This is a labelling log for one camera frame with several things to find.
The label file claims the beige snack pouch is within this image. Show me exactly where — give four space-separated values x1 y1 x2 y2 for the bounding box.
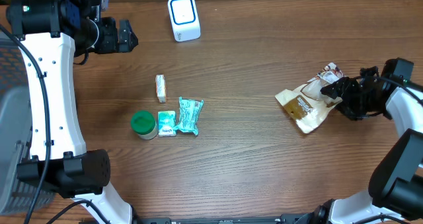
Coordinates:
275 63 344 134

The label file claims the orange tissue pack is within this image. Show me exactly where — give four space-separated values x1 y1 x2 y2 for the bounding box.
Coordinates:
155 75 167 103

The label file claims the green lid jar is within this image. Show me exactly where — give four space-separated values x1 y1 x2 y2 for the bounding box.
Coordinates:
130 110 158 140

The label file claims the teal tissue pack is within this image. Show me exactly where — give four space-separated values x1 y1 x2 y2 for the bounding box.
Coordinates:
158 111 176 137

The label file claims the teal crinkled wrapper packet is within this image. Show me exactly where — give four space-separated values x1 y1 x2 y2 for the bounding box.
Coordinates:
174 96 204 136

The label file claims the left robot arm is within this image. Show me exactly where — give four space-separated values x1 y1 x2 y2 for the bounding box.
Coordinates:
6 0 139 223

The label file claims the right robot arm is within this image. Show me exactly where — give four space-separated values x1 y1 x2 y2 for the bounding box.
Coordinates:
280 57 422 224

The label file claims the white barcode scanner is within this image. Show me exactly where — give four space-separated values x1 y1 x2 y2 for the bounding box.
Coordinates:
167 0 201 42

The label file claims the grey plastic shopping basket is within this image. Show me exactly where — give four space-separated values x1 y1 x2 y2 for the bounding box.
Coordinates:
1 32 43 215

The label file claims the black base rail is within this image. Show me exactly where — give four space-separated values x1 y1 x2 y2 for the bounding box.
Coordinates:
79 213 318 224

